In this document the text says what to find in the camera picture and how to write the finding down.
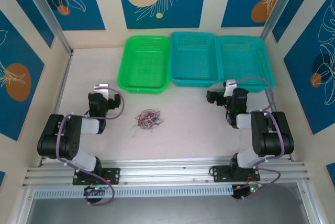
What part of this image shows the pile of coloured wires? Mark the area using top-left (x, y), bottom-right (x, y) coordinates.
top-left (135, 108), bottom-right (164, 130)

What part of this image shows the teal plastic basket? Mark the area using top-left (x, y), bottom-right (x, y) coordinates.
top-left (170, 31), bottom-right (221, 88)
top-left (217, 36), bottom-right (276, 94)

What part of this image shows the green plastic basket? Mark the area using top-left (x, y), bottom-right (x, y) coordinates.
top-left (116, 35), bottom-right (171, 95)

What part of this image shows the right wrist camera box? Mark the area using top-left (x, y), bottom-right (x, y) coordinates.
top-left (223, 79), bottom-right (237, 97)

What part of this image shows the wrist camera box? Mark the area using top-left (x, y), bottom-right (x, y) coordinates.
top-left (93, 83), bottom-right (109, 102)
top-left (223, 79), bottom-right (237, 97)

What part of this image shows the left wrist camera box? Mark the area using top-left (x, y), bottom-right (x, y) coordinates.
top-left (93, 83), bottom-right (109, 102)

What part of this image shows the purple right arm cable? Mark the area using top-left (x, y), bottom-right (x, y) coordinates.
top-left (234, 76), bottom-right (286, 201)

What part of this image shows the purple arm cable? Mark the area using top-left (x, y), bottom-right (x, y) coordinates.
top-left (234, 76), bottom-right (286, 201)
top-left (56, 87), bottom-right (125, 206)

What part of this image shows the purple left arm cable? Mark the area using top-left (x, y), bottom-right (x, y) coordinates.
top-left (56, 87), bottom-right (125, 206)

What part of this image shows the aluminium rail beam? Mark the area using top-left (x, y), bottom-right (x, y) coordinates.
top-left (22, 157), bottom-right (311, 188)

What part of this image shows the grey slotted cable duct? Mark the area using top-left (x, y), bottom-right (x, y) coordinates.
top-left (33, 185), bottom-right (235, 199)

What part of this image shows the aluminium corner post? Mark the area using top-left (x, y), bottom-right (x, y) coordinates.
top-left (19, 0), bottom-right (74, 58)
top-left (260, 0), bottom-right (302, 41)

